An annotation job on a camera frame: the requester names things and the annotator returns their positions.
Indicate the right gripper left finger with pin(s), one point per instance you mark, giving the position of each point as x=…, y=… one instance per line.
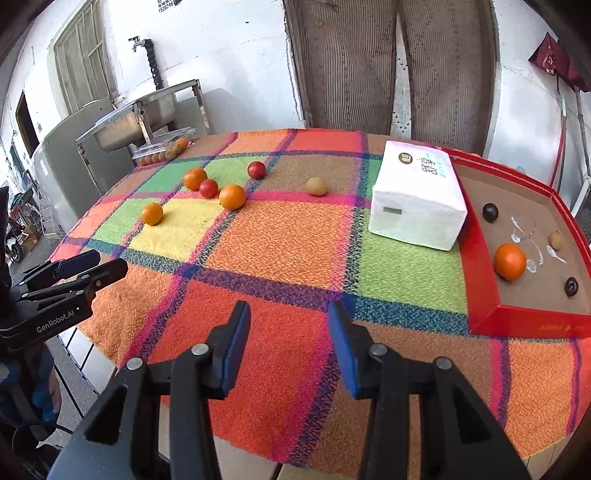
x=152, y=421

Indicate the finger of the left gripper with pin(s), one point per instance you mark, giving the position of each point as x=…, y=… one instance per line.
x=49, y=273
x=102, y=275

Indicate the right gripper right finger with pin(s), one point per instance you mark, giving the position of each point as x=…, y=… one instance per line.
x=460, y=437

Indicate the orange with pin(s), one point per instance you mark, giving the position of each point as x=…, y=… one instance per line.
x=232, y=197
x=193, y=178
x=152, y=214

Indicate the red tomato front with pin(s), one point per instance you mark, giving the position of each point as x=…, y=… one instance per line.
x=208, y=188

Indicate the red tomato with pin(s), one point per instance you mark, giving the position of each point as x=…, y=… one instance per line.
x=256, y=170
x=208, y=188

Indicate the large dark orange tangerine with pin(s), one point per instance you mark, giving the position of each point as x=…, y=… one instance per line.
x=509, y=262

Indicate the dark plum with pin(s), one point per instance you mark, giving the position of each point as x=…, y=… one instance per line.
x=571, y=287
x=490, y=212

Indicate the red tomato back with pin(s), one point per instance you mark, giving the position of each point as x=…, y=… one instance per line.
x=256, y=170

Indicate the brown kiwi front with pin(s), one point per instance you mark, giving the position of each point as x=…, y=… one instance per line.
x=556, y=240

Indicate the brown kiwi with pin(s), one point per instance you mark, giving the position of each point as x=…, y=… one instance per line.
x=556, y=240
x=316, y=186

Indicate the brown kiwi back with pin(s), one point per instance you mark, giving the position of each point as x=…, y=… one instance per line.
x=316, y=186

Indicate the parked electric scooter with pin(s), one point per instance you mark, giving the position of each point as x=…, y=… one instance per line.
x=24, y=223

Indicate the grey board panel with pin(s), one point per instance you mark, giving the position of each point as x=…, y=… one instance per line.
x=73, y=183

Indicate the stainless steel sink stand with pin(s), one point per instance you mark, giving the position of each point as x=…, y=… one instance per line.
x=138, y=119

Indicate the clear plastic fruit container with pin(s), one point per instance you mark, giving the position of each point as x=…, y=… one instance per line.
x=164, y=147

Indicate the red cardboard box tray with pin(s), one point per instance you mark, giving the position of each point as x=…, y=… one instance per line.
x=534, y=306

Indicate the window with bars left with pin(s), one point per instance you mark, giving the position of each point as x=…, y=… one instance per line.
x=82, y=65

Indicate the colourful plaid tablecloth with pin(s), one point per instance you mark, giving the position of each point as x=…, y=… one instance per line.
x=289, y=255

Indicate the white tissue pack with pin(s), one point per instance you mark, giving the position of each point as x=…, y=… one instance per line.
x=417, y=198

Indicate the brown quilted door curtain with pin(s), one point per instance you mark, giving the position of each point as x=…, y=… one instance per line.
x=420, y=70

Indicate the wall water tap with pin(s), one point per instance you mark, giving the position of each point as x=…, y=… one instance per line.
x=136, y=43

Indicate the red mop handle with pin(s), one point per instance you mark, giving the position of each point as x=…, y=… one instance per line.
x=558, y=168

